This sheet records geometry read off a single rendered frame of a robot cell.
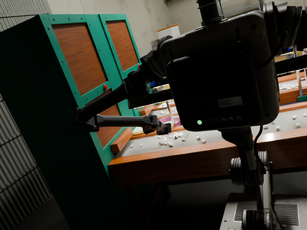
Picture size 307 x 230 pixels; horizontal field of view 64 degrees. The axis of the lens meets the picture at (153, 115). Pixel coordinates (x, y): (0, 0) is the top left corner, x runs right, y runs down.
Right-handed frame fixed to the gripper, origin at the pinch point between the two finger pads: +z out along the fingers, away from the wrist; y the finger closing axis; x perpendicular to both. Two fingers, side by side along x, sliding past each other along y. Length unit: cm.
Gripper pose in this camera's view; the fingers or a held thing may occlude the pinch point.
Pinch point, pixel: (168, 132)
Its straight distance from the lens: 168.0
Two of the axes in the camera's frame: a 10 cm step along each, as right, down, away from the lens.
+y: -9.1, 1.9, 3.7
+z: 4.1, 3.0, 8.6
